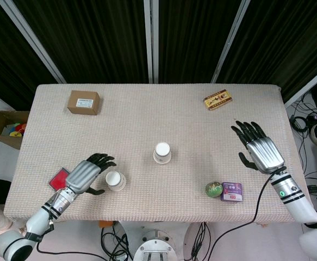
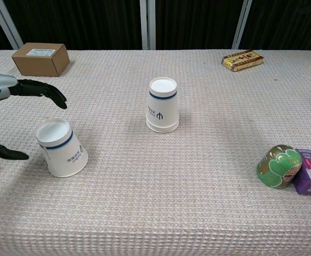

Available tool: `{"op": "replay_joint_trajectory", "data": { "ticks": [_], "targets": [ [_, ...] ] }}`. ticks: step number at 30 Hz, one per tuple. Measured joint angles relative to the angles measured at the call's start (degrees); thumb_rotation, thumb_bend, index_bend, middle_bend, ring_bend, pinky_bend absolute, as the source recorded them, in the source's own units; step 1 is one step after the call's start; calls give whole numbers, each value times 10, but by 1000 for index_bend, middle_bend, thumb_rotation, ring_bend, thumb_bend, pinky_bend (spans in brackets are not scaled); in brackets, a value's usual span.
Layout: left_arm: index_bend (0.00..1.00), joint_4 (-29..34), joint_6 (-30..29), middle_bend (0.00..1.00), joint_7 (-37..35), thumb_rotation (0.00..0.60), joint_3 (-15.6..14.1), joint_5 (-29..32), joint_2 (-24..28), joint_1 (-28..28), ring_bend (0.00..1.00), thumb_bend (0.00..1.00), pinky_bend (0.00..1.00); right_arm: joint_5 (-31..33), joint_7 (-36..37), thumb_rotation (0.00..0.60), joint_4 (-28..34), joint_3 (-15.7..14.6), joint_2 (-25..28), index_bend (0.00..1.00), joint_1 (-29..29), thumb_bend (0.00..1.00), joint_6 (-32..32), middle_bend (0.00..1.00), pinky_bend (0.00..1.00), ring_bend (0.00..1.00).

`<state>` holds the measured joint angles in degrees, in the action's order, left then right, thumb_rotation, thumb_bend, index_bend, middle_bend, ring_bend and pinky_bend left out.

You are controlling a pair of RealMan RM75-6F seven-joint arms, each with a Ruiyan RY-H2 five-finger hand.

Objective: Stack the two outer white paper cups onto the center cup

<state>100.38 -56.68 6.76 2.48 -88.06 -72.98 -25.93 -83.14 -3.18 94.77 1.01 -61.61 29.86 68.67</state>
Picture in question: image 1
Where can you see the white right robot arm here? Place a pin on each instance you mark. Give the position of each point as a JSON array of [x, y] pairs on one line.
[[297, 201]]

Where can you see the yellow toy piece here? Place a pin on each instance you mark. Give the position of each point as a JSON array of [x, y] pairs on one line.
[[14, 133]]

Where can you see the green gold ball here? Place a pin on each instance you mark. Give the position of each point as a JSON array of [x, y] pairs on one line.
[[213, 189]]

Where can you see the grey aluminium frame post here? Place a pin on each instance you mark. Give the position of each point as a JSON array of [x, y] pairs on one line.
[[150, 40], [307, 84], [229, 40], [33, 40]]

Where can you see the beige woven tablecloth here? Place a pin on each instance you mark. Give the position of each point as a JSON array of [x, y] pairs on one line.
[[136, 122]]

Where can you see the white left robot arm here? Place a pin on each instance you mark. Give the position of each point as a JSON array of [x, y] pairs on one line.
[[36, 223]]

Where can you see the gold patterned card box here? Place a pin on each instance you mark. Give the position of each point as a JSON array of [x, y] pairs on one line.
[[218, 100]]

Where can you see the orange tag under table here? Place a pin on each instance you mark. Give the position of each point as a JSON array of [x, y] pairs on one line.
[[105, 223]]

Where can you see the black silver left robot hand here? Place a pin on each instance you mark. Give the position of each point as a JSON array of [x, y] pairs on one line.
[[82, 175]]

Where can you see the red plastic toy piece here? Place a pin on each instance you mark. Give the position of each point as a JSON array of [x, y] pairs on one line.
[[21, 127]]

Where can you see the purple small box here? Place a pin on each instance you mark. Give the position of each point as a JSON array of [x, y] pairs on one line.
[[232, 192]]

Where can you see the brown cardboard box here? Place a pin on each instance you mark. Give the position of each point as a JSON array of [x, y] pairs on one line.
[[83, 102]]

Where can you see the black curtain backdrop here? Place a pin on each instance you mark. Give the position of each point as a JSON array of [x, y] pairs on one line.
[[93, 35]]

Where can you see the red ink pad box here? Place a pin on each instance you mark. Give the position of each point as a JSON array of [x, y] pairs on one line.
[[58, 179]]

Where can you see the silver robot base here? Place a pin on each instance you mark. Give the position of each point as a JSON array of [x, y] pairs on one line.
[[154, 246]]

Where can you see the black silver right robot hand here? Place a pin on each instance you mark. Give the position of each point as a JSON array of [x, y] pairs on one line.
[[267, 152]]

